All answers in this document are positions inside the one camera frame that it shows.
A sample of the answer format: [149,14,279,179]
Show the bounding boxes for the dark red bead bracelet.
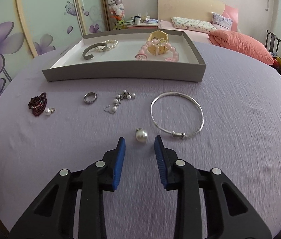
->
[28,92,48,117]

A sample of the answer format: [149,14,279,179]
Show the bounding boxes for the pearl chain earrings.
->
[103,90,136,114]

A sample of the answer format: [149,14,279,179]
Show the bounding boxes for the white mug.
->
[133,16,141,25]

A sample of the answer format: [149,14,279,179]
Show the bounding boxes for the dark wooden chair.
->
[265,30,281,53]

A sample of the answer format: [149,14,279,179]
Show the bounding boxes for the floral sliding wardrobe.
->
[0,0,108,96]

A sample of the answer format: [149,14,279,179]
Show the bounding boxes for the small pearl pendant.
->
[44,107,56,116]

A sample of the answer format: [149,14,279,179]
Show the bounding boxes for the grey cardboard tray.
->
[42,29,206,82]

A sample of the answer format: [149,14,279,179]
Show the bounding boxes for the pink bead bracelet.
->
[134,37,180,63]

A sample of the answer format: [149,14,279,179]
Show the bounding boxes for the purple patterned pillow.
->
[212,12,233,31]

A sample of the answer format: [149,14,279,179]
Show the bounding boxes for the silver ring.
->
[83,92,98,104]

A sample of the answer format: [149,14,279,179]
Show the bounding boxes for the pink white nightstand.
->
[126,23,158,29]

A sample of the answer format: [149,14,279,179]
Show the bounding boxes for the white pearl bracelet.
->
[95,38,120,53]

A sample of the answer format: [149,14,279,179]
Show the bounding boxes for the floral white pillow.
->
[171,17,216,33]

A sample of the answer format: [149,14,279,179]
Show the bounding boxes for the bed with pink sheet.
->
[158,19,275,65]

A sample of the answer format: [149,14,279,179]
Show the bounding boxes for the yellow wrist watch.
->
[146,30,169,56]

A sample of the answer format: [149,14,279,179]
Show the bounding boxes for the large pearl pendant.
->
[135,128,148,143]

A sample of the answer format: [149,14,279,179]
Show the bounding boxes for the clear tube of plush toys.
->
[106,0,125,30]

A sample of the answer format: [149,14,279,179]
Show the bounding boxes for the folded coral duvet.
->
[208,30,274,65]

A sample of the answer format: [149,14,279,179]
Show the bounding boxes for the grey cuff bangle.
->
[82,42,109,60]

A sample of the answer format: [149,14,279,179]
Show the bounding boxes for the thin silver bangle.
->
[150,91,205,139]

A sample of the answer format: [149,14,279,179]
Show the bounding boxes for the beige pink headboard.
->
[158,0,239,31]

